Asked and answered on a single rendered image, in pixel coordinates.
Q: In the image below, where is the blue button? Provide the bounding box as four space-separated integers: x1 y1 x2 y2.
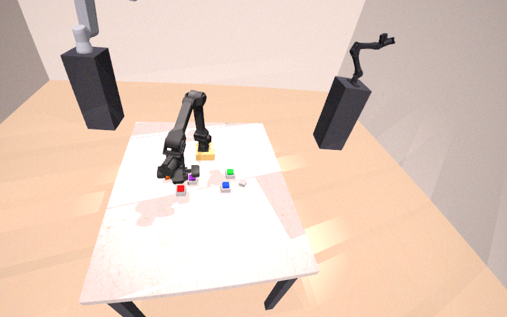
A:
220 182 231 193

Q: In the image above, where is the red button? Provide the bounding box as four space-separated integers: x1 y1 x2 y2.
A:
176 185 186 197

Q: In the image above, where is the green button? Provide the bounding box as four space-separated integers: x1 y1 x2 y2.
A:
225 169 235 179

